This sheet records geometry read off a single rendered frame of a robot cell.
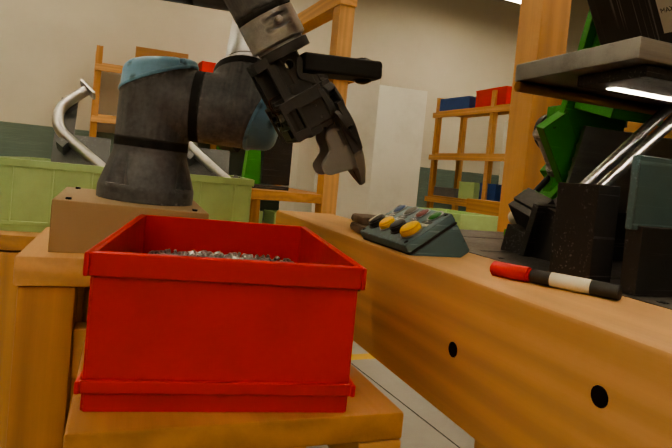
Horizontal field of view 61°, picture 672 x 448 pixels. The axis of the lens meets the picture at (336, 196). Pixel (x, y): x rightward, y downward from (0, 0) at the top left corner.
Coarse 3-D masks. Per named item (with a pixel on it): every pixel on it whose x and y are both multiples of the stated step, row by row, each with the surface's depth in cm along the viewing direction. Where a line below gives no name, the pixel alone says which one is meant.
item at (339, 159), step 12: (336, 132) 75; (336, 144) 75; (336, 156) 75; (348, 156) 76; (360, 156) 76; (324, 168) 75; (336, 168) 75; (348, 168) 76; (360, 168) 77; (360, 180) 78
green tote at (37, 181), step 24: (0, 168) 132; (24, 168) 133; (48, 168) 135; (72, 168) 136; (96, 168) 138; (0, 192) 132; (24, 192) 134; (48, 192) 135; (216, 192) 147; (240, 192) 149; (0, 216) 133; (24, 216) 134; (48, 216) 135; (216, 216) 147; (240, 216) 149
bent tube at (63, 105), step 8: (80, 80) 164; (80, 88) 164; (88, 88) 164; (72, 96) 162; (80, 96) 163; (64, 104) 160; (72, 104) 163; (56, 112) 159; (64, 112) 161; (56, 120) 158; (56, 128) 158; (64, 128) 158; (64, 136) 158; (72, 136) 158; (72, 144) 158; (80, 144) 158; (80, 152) 158; (88, 152) 158; (88, 160) 158; (96, 160) 158
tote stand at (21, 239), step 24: (0, 240) 127; (24, 240) 128; (0, 264) 128; (0, 288) 128; (0, 312) 128; (0, 336) 128; (0, 360) 129; (0, 384) 129; (0, 408) 129; (0, 432) 130
